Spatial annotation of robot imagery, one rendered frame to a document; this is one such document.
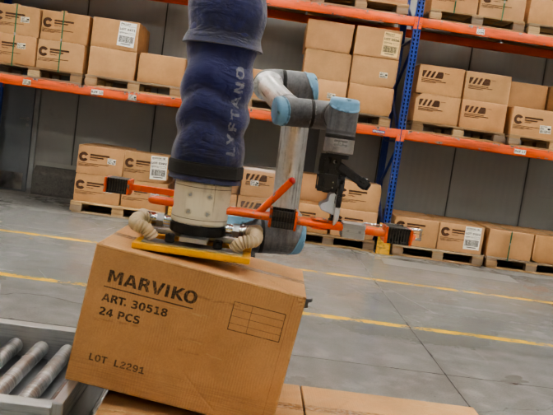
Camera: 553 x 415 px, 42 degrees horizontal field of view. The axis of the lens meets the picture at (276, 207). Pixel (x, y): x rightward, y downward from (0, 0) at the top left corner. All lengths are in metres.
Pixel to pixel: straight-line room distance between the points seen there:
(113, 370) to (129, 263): 0.31
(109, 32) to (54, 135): 2.13
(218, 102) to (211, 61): 0.12
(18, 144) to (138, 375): 9.05
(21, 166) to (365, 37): 5.19
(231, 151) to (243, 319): 0.48
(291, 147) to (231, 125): 0.77
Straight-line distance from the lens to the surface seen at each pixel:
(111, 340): 2.11
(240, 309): 2.03
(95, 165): 9.47
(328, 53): 9.32
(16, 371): 2.40
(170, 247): 2.07
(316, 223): 2.17
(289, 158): 2.84
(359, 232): 2.18
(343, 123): 2.15
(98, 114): 10.78
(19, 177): 11.04
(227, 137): 2.09
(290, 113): 2.23
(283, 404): 2.33
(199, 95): 2.08
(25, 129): 10.99
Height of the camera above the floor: 1.38
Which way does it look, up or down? 6 degrees down
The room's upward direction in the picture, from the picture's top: 8 degrees clockwise
